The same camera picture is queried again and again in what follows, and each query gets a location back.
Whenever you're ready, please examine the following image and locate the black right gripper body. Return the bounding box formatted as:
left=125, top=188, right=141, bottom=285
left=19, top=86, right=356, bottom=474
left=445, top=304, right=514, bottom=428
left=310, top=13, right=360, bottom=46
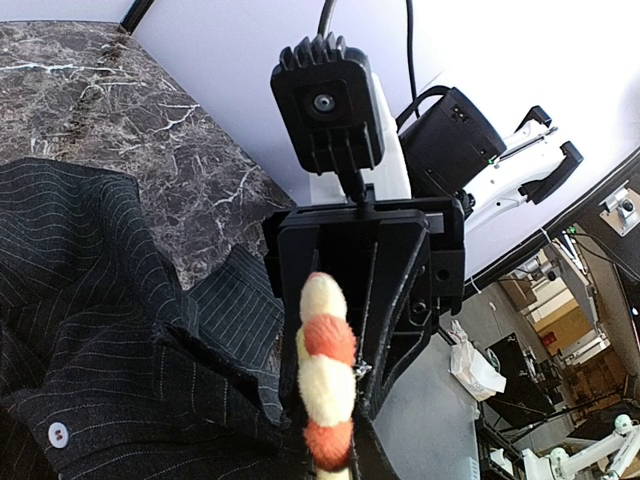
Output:
left=263, top=197, right=465, bottom=315

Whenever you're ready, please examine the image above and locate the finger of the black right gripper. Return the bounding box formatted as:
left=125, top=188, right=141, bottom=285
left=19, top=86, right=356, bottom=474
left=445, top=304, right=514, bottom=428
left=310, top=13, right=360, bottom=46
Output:
left=357, top=217, right=430, bottom=420
left=277, top=221, right=320, bottom=414

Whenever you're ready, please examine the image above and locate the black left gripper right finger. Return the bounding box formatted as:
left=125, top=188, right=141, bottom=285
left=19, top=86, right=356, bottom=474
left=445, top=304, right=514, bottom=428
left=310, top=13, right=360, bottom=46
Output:
left=350, top=407, right=400, bottom=480

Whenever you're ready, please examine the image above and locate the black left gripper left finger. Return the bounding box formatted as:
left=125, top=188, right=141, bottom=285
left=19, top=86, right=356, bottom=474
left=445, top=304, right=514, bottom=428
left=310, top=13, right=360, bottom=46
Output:
left=279, top=401, right=317, bottom=480

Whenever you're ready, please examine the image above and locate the dark pinstriped garment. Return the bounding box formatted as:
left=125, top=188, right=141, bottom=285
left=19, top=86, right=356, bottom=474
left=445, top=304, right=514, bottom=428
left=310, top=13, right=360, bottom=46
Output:
left=1, top=158, right=290, bottom=479

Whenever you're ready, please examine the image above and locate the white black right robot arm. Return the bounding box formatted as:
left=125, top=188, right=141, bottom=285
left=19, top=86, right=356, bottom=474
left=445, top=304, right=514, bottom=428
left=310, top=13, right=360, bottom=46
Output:
left=263, top=86, right=582, bottom=419

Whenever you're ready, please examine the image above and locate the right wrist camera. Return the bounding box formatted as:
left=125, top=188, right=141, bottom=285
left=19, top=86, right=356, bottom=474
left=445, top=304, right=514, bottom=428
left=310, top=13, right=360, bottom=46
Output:
left=270, top=34, right=412, bottom=205

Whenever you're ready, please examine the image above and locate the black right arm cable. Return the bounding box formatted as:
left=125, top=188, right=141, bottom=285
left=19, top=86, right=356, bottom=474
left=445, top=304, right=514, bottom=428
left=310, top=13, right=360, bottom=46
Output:
left=317, top=0, right=421, bottom=121

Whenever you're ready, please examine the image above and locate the black right frame post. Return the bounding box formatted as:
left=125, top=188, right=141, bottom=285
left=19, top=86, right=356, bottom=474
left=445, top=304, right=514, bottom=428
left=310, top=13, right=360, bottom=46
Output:
left=120, top=0, right=154, bottom=33

